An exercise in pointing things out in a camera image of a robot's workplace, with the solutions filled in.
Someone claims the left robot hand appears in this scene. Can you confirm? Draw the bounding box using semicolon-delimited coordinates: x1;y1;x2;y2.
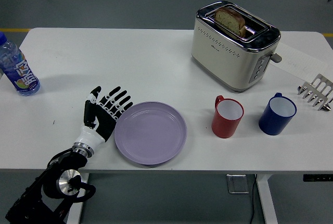
73;85;134;149

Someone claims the purple plate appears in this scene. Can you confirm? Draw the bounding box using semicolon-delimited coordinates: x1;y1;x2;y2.
113;101;188;166

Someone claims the metal floor plate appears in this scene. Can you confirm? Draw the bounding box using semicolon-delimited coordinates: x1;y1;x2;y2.
226;174;250;195

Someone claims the white table leg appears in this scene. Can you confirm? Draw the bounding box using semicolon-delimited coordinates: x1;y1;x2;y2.
255;174;279;224
66;173;91;224

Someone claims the blue drink bottle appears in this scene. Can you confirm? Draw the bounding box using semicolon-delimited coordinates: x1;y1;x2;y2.
0;31;41;97

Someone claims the red mug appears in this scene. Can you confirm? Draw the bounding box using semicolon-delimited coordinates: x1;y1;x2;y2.
211;95;245;139

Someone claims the cream and chrome toaster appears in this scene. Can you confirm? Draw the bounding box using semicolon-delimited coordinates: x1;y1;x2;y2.
191;0;283;94

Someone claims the bread slice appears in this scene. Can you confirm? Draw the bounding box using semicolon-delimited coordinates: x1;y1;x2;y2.
214;6;247;38

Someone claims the blue mug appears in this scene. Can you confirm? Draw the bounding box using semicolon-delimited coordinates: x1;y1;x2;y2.
258;92;298;136

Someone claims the white paper sheet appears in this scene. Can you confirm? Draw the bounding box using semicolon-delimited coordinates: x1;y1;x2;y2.
270;42;329;82

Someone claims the black table control panel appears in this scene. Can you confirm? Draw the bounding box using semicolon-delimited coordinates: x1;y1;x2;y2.
303;174;333;182

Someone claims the silver metal spoon rack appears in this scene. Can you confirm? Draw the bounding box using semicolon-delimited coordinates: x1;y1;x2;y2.
297;74;333;111

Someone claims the black power cable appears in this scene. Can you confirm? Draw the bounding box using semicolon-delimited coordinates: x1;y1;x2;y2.
249;174;259;224

